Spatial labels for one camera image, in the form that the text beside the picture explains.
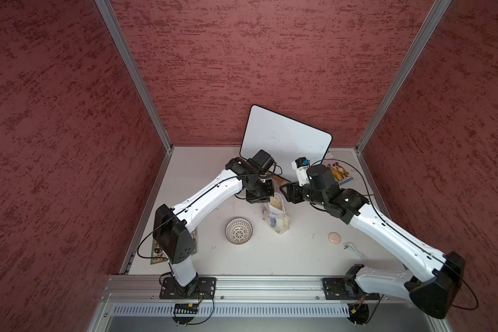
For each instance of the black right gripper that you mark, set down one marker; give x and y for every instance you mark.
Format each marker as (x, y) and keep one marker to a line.
(292, 190)

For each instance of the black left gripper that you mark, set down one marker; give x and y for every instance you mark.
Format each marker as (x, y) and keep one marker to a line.
(265, 196)

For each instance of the clear oats bag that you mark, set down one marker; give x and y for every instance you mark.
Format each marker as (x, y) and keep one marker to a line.
(274, 214)

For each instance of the patterned white breakfast bowl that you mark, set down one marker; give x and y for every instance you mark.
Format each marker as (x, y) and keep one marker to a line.
(239, 231)

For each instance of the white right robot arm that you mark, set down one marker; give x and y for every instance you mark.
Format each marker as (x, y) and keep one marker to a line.
(431, 279)

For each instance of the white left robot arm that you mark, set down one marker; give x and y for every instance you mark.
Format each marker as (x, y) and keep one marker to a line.
(174, 225)

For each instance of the colourful magazine right back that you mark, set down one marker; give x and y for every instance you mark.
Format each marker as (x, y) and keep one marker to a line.
(340, 173)

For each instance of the white board black rim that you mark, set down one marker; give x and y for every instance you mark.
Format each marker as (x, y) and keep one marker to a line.
(284, 139)

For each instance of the pink round puff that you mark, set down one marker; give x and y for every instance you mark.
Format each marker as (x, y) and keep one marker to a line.
(334, 238)

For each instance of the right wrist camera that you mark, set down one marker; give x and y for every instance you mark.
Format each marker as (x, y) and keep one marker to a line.
(300, 166)

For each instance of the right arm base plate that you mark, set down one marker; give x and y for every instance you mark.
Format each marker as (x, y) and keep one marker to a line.
(345, 289)

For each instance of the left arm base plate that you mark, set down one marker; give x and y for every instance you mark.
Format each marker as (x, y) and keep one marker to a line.
(200, 288)

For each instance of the aluminium front rail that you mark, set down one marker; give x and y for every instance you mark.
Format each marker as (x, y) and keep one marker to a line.
(228, 288)

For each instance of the right aluminium corner post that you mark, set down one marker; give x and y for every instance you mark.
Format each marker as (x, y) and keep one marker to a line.
(430, 23)

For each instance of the aluminium corner post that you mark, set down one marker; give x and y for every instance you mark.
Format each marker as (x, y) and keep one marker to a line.
(430, 23)
(117, 35)

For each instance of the left aluminium corner post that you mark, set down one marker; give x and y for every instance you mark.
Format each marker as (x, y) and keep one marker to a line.
(117, 35)

